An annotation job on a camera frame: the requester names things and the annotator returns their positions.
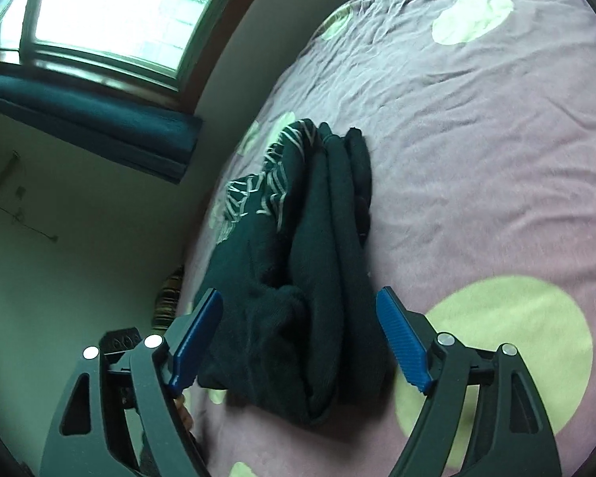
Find plain black sweatshirt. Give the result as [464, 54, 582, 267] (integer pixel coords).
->
[198, 122, 391, 427]

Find black sweatshirt white line print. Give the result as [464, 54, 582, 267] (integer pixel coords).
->
[216, 118, 317, 244]

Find person's left hand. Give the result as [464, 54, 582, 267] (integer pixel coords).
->
[174, 395, 194, 434]

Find striped yellow black cloth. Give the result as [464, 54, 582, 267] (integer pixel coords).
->
[151, 265, 185, 335]

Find dark teal curtain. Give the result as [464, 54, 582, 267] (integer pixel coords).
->
[0, 73, 202, 183]

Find pink bedsheet green dots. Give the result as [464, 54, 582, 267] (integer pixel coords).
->
[178, 0, 596, 476]

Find wall cable with socket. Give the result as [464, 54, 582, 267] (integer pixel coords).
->
[0, 151, 60, 244]

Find window with metal frame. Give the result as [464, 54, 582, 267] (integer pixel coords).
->
[0, 0, 229, 93]

